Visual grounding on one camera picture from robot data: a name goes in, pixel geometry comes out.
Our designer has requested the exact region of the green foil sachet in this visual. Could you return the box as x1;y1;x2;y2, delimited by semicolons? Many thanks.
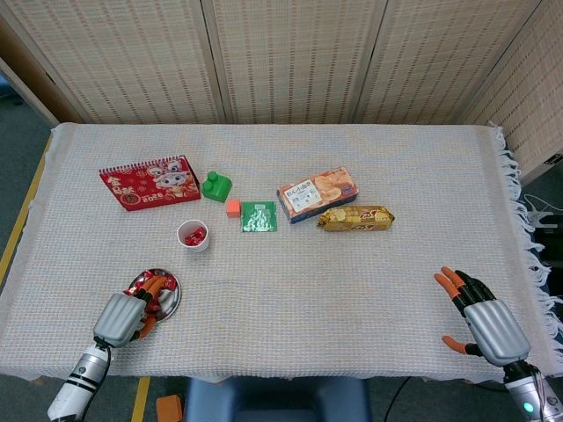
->
239;200;280;234

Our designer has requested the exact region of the orange floor block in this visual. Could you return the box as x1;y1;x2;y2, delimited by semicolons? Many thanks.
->
156;394;184;422

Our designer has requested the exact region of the woven bamboo screen panel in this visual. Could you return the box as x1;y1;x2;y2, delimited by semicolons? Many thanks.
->
459;0;563;177
0;0;228;125
0;12;87;128
354;0;546;125
201;0;391;125

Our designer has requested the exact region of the golden biscuit packet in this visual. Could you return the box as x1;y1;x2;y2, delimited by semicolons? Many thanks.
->
317;205;396;234

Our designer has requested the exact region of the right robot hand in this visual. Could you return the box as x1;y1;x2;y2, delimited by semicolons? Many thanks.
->
434;266;532;367

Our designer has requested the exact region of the black floor cable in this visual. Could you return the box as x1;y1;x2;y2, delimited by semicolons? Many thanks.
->
384;376;414;422

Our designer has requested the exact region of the white paper cup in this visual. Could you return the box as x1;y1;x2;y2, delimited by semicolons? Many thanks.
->
176;219;211;253

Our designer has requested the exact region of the green toy block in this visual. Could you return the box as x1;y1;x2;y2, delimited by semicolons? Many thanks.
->
200;170;233;203

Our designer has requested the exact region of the round metal plate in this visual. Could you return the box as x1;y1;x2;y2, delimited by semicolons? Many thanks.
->
123;267;183;324

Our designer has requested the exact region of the white waffle tablecloth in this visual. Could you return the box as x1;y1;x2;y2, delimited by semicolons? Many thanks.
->
0;121;563;384

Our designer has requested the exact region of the orange blue biscuit box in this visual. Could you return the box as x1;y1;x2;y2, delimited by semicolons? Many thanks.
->
276;165;360;225

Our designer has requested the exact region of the blue cushioned chair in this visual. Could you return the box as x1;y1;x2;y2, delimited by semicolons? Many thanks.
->
183;376;373;422

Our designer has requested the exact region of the blue background object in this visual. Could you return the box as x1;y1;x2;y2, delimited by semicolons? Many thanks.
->
0;73;24;106

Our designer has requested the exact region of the white cable bundle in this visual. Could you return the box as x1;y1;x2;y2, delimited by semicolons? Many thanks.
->
521;193;556;229

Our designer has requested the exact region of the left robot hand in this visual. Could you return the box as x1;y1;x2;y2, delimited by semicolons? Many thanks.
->
92;274;171;348

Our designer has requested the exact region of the black left hand cable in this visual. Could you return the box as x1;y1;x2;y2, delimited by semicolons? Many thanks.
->
78;336;113;418

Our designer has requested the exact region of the red desk calendar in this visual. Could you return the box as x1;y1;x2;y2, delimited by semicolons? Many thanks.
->
99;154;202;213

